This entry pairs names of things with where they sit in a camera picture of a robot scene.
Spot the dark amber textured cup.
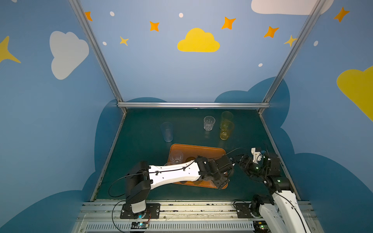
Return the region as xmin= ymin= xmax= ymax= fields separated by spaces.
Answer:
xmin=186 ymin=156 xmax=196 ymax=163

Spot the left controller board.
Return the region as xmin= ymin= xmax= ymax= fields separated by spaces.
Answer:
xmin=131 ymin=222 xmax=149 ymax=230

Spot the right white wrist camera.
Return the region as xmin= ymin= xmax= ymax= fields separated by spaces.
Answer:
xmin=251 ymin=148 xmax=263 ymax=164

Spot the aluminium frame post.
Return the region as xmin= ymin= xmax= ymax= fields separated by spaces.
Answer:
xmin=258 ymin=0 xmax=326 ymax=115
xmin=69 ymin=0 xmax=123 ymax=104

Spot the aluminium mounting rail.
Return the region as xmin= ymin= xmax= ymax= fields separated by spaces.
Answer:
xmin=72 ymin=201 xmax=324 ymax=233

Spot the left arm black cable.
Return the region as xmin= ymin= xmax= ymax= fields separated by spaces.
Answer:
xmin=107 ymin=173 xmax=146 ymax=233

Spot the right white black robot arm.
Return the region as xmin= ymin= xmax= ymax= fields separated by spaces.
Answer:
xmin=239 ymin=151 xmax=311 ymax=233

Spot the right controller board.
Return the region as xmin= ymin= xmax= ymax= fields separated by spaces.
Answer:
xmin=253 ymin=221 xmax=270 ymax=233

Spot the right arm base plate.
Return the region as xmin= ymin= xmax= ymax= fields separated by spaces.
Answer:
xmin=233 ymin=203 xmax=255 ymax=218

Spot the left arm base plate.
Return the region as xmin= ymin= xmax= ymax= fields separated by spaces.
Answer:
xmin=120 ymin=203 xmax=160 ymax=219

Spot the aluminium frame back bar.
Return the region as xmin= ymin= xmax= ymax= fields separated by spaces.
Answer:
xmin=117 ymin=102 xmax=270 ymax=109

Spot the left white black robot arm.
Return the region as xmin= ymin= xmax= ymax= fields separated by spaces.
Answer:
xmin=124 ymin=155 xmax=234 ymax=216

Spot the yellow-green glass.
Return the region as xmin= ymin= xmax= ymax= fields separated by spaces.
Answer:
xmin=221 ymin=111 xmax=234 ymax=122

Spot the yellow ribbed glass front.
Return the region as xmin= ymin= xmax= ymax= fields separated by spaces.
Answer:
xmin=220 ymin=120 xmax=234 ymax=140

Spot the clear faceted glass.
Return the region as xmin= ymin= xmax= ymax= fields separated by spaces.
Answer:
xmin=204 ymin=116 xmax=216 ymax=132
xmin=169 ymin=150 xmax=184 ymax=165

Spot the controller board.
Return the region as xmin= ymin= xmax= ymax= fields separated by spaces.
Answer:
xmin=253 ymin=221 xmax=270 ymax=233
xmin=131 ymin=222 xmax=149 ymax=230

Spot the aluminium frame right post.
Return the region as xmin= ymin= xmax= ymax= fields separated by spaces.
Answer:
xmin=258 ymin=0 xmax=326 ymax=115

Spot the aluminium frame left post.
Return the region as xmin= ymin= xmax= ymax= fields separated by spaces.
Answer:
xmin=69 ymin=0 xmax=123 ymax=104

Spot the orange plastic tray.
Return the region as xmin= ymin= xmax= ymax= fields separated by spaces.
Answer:
xmin=168 ymin=144 xmax=226 ymax=189

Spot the frosted blue tall cup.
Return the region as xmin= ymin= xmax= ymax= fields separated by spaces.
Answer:
xmin=160 ymin=122 xmax=174 ymax=142

